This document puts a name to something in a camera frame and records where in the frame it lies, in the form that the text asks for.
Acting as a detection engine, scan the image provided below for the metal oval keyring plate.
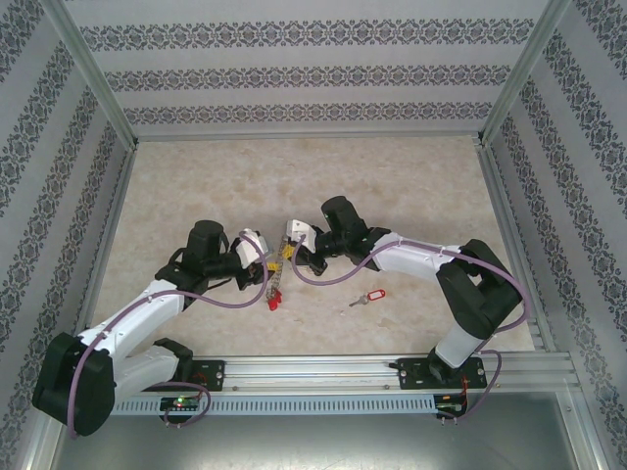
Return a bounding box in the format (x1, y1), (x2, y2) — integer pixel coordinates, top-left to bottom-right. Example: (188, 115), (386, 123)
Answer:
(264, 233), (291, 301)

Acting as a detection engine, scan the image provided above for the single key with red tag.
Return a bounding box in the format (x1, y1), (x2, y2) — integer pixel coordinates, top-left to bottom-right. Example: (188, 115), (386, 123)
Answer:
(348, 288), (388, 308)

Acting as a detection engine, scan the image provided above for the grey metal sheet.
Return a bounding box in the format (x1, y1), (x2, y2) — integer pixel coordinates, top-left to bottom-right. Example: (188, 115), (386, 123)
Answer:
(28, 391), (603, 470)

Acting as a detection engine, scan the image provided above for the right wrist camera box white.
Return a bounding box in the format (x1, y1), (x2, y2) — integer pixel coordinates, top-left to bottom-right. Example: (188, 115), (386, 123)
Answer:
(285, 218), (320, 246)

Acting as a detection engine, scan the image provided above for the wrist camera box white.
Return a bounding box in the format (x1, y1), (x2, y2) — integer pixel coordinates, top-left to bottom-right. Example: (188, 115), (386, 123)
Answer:
(233, 228), (269, 269)
(285, 218), (320, 246)

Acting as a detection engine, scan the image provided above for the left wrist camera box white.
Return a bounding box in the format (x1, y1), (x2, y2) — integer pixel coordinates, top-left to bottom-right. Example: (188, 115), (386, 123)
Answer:
(233, 228), (269, 269)

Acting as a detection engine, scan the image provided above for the aluminium floor rail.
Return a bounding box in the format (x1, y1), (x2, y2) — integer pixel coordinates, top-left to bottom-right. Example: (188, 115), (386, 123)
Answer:
(131, 127), (486, 143)
(66, 144), (141, 358)
(475, 141), (559, 353)

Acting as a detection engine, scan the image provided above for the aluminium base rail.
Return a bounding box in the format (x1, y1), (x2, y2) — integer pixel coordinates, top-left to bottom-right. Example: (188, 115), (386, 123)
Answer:
(48, 354), (582, 393)

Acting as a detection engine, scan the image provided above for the slotted grey cable duct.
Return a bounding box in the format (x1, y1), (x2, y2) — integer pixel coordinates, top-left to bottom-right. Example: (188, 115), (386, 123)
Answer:
(66, 395), (438, 416)

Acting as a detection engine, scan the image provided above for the aluminium frame post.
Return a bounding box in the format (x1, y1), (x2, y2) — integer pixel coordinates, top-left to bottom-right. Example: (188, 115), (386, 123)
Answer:
(475, 0), (573, 148)
(41, 0), (139, 148)

